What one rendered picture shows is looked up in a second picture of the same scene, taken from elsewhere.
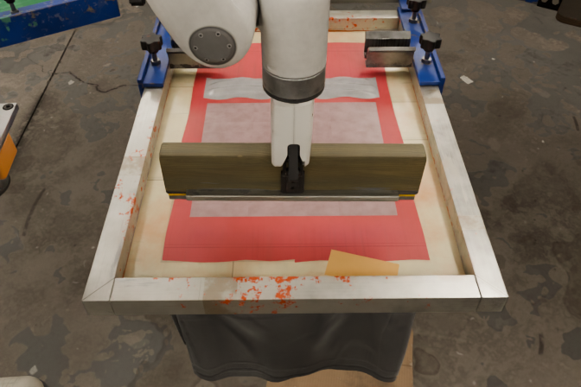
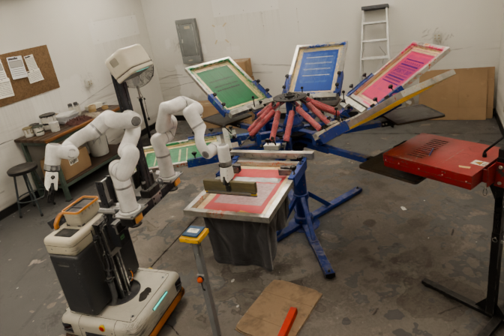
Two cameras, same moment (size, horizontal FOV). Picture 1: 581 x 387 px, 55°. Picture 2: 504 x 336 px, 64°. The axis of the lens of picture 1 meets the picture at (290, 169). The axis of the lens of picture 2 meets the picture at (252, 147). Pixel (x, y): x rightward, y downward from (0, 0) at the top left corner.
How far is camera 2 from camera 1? 1.93 m
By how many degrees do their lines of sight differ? 32
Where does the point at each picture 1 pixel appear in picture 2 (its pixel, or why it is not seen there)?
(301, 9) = (220, 149)
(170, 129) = not seen: hidden behind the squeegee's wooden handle
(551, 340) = (381, 311)
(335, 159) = (235, 183)
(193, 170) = (209, 184)
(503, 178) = (397, 250)
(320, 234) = (240, 207)
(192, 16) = (202, 149)
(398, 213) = (261, 205)
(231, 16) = (207, 150)
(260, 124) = not seen: hidden behind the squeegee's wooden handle
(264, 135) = not seen: hidden behind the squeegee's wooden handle
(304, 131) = (225, 173)
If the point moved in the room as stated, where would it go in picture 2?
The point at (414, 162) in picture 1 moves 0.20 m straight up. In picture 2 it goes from (252, 184) to (247, 154)
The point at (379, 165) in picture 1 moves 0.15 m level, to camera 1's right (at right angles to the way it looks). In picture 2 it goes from (245, 185) to (268, 187)
